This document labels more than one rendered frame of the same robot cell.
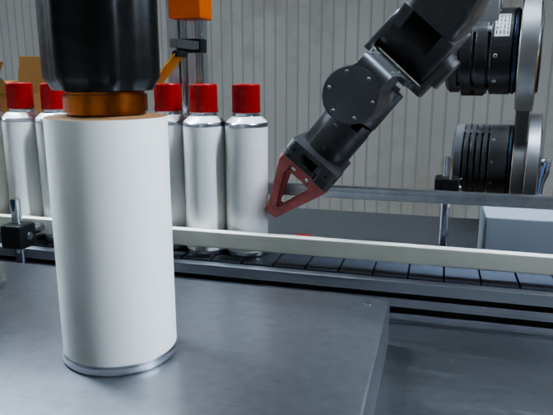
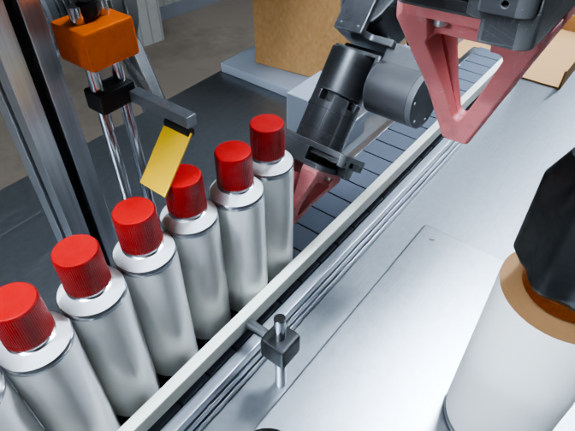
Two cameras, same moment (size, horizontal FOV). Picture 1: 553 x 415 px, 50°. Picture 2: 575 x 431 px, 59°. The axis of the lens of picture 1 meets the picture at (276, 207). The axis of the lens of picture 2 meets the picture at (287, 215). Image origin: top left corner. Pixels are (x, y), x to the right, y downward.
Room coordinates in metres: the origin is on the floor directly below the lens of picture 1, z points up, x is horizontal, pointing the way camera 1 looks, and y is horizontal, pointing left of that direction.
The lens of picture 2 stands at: (0.53, 0.40, 1.35)
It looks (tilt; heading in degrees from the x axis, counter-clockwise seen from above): 43 degrees down; 292
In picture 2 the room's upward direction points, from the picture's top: straight up
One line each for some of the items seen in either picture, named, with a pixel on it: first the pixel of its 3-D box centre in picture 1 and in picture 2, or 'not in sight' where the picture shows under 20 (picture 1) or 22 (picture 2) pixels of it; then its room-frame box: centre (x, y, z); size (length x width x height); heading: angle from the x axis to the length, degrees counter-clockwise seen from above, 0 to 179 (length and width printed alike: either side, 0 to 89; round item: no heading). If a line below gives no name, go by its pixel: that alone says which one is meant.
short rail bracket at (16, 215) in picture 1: (29, 243); not in sight; (0.71, 0.31, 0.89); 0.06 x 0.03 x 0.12; 165
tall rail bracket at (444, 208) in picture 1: (445, 225); not in sight; (0.71, -0.21, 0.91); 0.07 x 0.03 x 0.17; 165
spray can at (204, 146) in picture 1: (205, 169); (240, 233); (0.71, 0.09, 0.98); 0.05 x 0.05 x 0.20
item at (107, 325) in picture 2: not in sight; (109, 333); (0.76, 0.23, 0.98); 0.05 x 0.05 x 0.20
